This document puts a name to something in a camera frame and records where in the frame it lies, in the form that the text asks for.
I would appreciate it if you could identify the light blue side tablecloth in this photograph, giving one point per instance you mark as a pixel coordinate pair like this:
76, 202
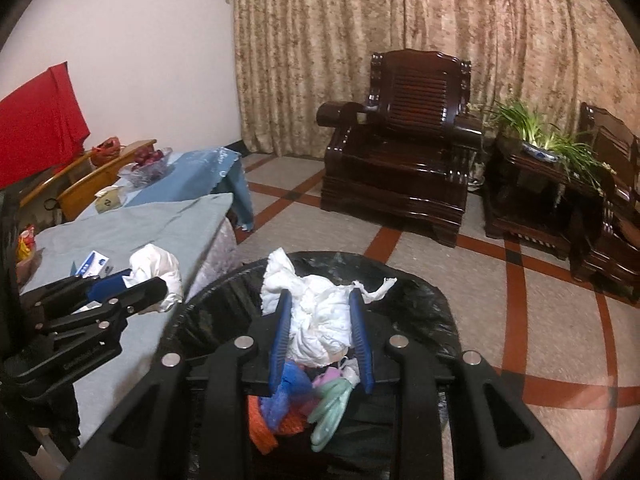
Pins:
193, 175

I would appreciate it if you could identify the glass fruit bowl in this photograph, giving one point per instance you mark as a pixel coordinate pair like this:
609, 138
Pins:
148, 167

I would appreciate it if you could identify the red plastic bag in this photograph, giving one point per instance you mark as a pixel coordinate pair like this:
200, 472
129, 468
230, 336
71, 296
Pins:
105, 152

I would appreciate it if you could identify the white tissue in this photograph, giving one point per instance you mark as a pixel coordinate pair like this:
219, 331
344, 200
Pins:
320, 328

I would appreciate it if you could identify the tissue box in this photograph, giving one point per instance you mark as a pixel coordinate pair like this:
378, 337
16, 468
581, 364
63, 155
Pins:
110, 198

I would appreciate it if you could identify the pink foam net sleeve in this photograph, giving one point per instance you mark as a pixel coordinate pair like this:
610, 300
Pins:
329, 375

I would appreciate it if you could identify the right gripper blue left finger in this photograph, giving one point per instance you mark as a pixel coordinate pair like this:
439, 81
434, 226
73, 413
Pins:
281, 319

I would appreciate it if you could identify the beige patterned curtain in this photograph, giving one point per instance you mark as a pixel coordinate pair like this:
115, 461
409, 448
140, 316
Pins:
293, 55

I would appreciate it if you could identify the blue white medicine box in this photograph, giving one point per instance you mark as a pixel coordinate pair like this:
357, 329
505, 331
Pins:
95, 265

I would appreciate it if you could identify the blue plastic bag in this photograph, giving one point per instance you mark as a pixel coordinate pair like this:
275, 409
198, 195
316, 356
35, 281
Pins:
285, 411

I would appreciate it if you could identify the green rubber glove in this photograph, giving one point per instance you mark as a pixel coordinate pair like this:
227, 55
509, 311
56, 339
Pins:
327, 415

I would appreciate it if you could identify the white paper wad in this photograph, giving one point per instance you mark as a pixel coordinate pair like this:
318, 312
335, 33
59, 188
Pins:
151, 261

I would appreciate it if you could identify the dark wooden armchair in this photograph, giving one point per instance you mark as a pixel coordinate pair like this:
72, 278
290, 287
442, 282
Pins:
605, 246
405, 155

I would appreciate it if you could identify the black lined trash bin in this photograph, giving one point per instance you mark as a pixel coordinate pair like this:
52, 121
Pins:
394, 431

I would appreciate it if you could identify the red snack packets bowl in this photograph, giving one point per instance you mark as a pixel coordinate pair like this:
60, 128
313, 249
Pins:
27, 255

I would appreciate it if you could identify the grey-blue table cloth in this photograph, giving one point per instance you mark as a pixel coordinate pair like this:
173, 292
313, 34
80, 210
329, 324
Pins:
197, 232

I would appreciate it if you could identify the green potted plant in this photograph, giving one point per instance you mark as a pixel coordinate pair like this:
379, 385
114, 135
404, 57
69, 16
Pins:
547, 143

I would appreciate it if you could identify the red apples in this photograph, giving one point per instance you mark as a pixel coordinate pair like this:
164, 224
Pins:
148, 157

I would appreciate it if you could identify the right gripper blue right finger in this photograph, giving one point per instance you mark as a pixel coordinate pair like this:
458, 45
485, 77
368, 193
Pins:
360, 340

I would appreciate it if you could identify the red cloth cover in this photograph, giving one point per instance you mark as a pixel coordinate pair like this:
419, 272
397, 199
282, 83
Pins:
41, 126

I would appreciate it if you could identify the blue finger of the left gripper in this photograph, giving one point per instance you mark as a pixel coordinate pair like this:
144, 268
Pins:
104, 289

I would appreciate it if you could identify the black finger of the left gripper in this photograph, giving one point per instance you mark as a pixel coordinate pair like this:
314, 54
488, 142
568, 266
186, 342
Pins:
139, 297

